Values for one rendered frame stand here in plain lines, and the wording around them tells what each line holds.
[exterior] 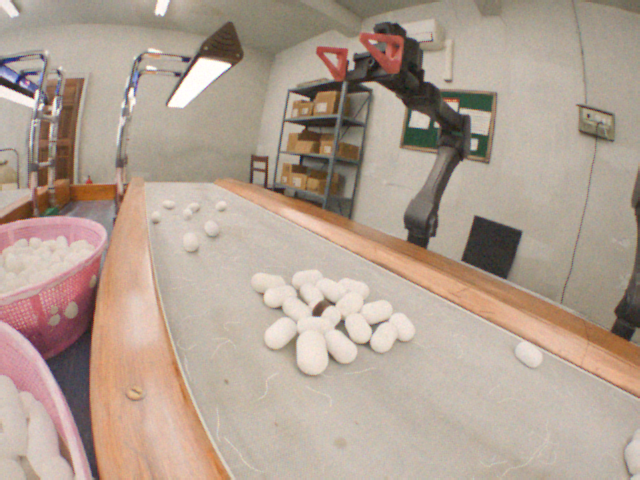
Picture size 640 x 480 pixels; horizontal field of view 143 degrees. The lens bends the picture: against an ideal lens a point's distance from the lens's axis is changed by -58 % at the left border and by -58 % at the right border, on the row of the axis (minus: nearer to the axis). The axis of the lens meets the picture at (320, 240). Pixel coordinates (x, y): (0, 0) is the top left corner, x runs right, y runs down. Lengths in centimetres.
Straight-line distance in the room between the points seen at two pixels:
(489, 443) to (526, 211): 209
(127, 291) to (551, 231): 225
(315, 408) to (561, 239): 216
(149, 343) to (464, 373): 23
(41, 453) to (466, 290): 41
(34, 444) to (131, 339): 9
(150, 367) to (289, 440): 8
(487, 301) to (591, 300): 203
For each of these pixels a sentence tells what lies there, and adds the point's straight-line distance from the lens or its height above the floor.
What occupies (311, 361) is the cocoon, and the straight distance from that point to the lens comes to 17.
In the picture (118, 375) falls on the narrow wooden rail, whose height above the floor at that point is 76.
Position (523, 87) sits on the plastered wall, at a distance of 247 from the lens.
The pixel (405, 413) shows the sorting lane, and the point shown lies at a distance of 18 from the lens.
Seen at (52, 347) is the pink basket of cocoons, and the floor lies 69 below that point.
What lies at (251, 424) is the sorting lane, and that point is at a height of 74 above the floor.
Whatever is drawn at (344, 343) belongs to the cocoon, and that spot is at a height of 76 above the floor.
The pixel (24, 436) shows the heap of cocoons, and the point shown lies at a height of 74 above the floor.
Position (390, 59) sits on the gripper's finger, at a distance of 43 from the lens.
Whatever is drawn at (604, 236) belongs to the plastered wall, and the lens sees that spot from 229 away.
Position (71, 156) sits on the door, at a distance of 470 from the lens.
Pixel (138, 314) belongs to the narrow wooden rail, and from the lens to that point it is 19.
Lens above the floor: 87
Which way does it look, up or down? 16 degrees down
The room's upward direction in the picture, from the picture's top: 10 degrees clockwise
